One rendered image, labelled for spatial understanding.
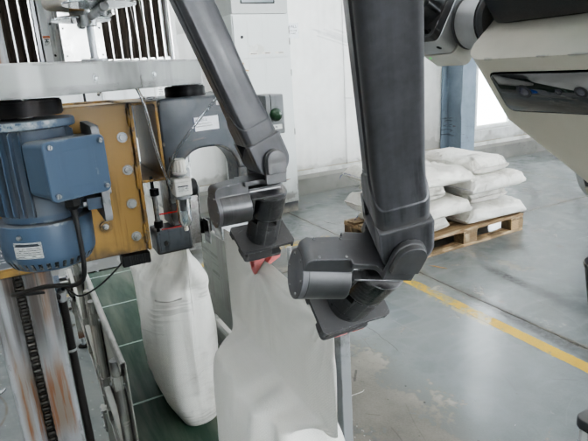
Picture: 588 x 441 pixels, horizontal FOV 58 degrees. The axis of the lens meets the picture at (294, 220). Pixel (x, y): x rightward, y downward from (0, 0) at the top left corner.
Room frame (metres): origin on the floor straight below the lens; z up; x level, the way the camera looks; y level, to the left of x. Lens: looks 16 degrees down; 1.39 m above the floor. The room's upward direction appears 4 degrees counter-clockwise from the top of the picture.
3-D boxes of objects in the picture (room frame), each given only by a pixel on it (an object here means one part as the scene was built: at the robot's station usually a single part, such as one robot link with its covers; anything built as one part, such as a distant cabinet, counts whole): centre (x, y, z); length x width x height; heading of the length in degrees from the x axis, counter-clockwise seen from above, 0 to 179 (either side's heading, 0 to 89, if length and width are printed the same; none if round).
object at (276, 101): (1.26, 0.04, 1.29); 0.08 x 0.05 x 0.09; 27
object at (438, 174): (3.82, -0.98, 0.56); 0.66 x 0.42 x 0.15; 117
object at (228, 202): (0.84, 0.08, 1.21); 0.11 x 0.09 x 0.12; 117
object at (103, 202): (0.98, 0.39, 1.23); 0.28 x 0.07 x 0.16; 27
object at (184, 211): (1.08, 0.23, 1.11); 0.03 x 0.03 x 0.06
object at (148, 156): (1.19, 0.34, 1.26); 0.22 x 0.05 x 0.16; 27
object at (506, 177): (4.11, -1.50, 0.44); 0.68 x 0.44 x 0.15; 117
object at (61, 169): (0.82, 0.35, 1.25); 0.10 x 0.08 x 0.12; 142
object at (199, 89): (1.22, 0.23, 1.35); 0.09 x 0.09 x 0.03
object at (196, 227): (1.16, 0.23, 1.08); 0.03 x 0.01 x 0.13; 117
